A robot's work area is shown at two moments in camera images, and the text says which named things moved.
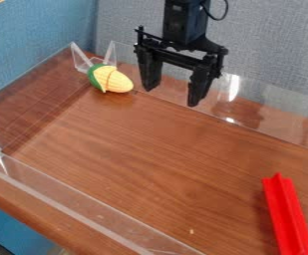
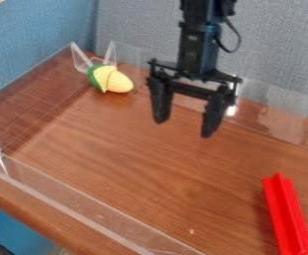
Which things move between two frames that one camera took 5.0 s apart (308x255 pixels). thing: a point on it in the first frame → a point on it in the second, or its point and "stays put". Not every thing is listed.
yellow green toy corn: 109,79 stays put
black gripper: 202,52 → 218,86
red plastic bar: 293,232 stays put
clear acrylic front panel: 118,225 stays put
